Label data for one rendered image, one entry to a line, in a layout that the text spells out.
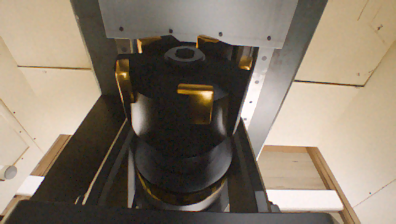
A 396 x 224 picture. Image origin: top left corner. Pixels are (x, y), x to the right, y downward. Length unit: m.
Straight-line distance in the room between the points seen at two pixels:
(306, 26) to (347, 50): 0.61
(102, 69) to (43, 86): 0.78
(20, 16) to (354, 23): 1.58
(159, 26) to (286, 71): 0.42
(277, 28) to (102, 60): 0.52
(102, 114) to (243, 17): 0.48
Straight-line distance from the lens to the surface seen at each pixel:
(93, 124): 0.59
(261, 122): 0.78
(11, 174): 1.10
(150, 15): 0.51
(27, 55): 1.34
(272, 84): 0.67
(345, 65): 1.26
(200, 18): 0.50
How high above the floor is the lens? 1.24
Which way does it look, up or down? 41 degrees up
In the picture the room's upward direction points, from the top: 175 degrees counter-clockwise
